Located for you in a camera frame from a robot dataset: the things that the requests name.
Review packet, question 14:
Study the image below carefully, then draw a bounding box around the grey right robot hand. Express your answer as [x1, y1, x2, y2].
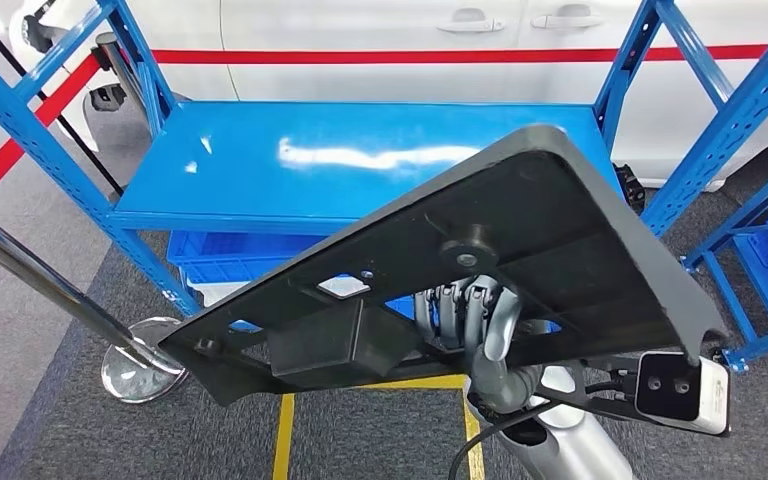
[413, 274, 524, 366]

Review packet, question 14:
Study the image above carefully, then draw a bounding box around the large black plastic panel part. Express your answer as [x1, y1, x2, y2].
[158, 124, 731, 407]

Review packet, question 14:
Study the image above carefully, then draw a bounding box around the black car support stand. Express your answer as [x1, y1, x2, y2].
[612, 162, 647, 215]
[89, 84, 128, 113]

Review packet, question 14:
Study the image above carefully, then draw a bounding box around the yellow floor tape square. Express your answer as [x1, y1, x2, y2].
[271, 374, 486, 480]

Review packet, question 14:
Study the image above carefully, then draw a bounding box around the white car with red stripe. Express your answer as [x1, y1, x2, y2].
[9, 0, 768, 200]

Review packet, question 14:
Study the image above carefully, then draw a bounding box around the red barrier belt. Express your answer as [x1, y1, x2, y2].
[0, 56, 104, 207]

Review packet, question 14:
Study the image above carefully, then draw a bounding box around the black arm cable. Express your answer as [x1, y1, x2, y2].
[446, 397, 558, 480]

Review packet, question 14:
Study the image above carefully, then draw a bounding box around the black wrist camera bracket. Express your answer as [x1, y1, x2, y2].
[532, 354, 640, 425]

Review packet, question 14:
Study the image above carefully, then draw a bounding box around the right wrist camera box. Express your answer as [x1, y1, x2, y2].
[634, 351, 733, 439]

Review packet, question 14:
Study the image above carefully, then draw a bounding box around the chrome stanchion post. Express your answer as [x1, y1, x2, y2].
[92, 31, 150, 127]
[0, 198, 190, 405]

